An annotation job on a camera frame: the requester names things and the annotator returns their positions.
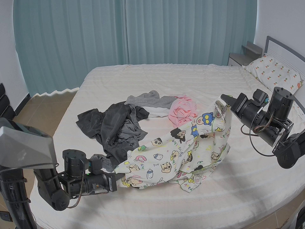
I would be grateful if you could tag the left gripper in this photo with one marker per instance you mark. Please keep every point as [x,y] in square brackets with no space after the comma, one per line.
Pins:
[100,184]

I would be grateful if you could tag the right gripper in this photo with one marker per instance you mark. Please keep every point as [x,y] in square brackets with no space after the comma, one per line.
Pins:
[250,114]

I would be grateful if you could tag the white printed pyjama top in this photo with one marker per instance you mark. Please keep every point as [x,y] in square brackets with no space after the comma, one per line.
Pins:
[166,156]

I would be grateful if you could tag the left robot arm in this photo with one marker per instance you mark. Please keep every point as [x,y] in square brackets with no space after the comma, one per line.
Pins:
[23,147]

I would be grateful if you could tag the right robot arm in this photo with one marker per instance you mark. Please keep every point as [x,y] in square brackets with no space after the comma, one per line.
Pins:
[281,104]

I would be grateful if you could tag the grey bedside table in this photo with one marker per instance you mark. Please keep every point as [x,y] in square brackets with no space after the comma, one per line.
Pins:
[238,58]

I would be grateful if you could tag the white printed pillow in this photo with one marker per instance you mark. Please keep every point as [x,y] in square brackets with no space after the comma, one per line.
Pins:
[269,73]

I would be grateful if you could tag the pink garment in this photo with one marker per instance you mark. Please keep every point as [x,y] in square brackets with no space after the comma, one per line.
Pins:
[181,111]

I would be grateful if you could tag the dark grey garment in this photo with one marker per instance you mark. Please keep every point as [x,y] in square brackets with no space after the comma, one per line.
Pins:
[129,133]

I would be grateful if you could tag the black garment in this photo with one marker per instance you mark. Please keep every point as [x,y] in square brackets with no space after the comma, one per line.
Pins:
[112,123]

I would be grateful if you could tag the bed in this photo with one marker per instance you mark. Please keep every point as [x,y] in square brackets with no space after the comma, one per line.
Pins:
[166,85]

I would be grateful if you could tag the grey and white garment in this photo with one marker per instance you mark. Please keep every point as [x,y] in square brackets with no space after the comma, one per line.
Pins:
[147,100]

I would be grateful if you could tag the black chest of drawers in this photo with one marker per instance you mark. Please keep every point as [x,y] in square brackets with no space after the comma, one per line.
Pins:
[6,104]

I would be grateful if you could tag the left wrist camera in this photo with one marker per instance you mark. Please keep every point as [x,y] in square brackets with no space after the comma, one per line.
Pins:
[95,166]

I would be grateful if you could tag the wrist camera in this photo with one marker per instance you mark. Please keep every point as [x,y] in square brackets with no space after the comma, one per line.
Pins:
[95,166]
[260,95]

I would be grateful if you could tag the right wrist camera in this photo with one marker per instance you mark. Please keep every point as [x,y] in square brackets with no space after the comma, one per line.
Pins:
[260,95]

